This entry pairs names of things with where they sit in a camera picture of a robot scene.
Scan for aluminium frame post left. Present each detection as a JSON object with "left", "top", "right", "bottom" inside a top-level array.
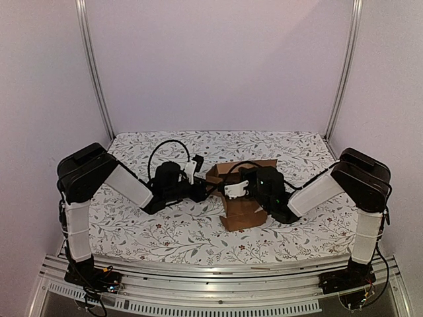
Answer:
[{"left": 75, "top": 0, "right": 116, "bottom": 141}]

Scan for floral patterned table cloth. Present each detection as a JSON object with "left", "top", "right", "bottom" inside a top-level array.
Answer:
[{"left": 89, "top": 131, "right": 358, "bottom": 265}]

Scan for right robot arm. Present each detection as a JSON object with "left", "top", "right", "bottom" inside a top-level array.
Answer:
[{"left": 239, "top": 148, "right": 392, "bottom": 288}]

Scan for aluminium front rail base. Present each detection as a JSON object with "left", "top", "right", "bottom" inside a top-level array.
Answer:
[{"left": 24, "top": 251, "right": 418, "bottom": 316}]

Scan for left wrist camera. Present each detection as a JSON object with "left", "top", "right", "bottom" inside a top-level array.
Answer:
[{"left": 183, "top": 155, "right": 204, "bottom": 185}]

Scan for aluminium frame post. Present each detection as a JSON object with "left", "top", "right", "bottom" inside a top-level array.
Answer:
[
  {"left": 324, "top": 0, "right": 363, "bottom": 143},
  {"left": 75, "top": 0, "right": 116, "bottom": 141}
]

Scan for aluminium frame post right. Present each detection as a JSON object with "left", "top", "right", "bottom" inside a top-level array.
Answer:
[{"left": 324, "top": 0, "right": 363, "bottom": 143}]

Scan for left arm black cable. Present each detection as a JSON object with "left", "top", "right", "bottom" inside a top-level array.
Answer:
[{"left": 147, "top": 140, "right": 192, "bottom": 182}]

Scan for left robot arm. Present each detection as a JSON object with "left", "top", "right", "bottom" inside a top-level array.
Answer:
[{"left": 57, "top": 143, "right": 216, "bottom": 287}]

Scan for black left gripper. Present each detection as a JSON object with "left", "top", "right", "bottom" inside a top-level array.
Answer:
[{"left": 165, "top": 176, "right": 217, "bottom": 203}]

